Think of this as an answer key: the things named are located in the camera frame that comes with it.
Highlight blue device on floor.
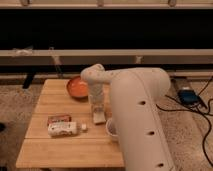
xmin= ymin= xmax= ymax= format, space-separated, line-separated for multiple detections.
xmin=178 ymin=89 xmax=199 ymax=105

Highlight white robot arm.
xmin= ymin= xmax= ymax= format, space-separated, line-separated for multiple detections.
xmin=81 ymin=64 xmax=176 ymax=171

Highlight white sponge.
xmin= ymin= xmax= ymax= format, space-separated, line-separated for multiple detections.
xmin=93 ymin=112 xmax=106 ymax=124

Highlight black cable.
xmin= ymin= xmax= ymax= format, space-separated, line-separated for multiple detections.
xmin=155 ymin=76 xmax=213 ymax=168

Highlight wooden table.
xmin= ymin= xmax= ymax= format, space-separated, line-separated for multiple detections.
xmin=16 ymin=79 xmax=123 ymax=169

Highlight white plastic bottle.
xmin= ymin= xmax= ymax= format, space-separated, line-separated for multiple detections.
xmin=48 ymin=122 xmax=87 ymax=137

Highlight long white bench rail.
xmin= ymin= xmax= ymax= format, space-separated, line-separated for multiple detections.
xmin=0 ymin=49 xmax=213 ymax=66

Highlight brown snack bar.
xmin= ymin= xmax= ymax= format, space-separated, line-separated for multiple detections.
xmin=47 ymin=115 xmax=71 ymax=124

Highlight orange bowl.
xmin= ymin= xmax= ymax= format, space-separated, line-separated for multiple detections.
xmin=66 ymin=76 xmax=88 ymax=98

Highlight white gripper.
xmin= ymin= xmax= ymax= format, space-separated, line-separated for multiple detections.
xmin=89 ymin=84 xmax=106 ymax=117

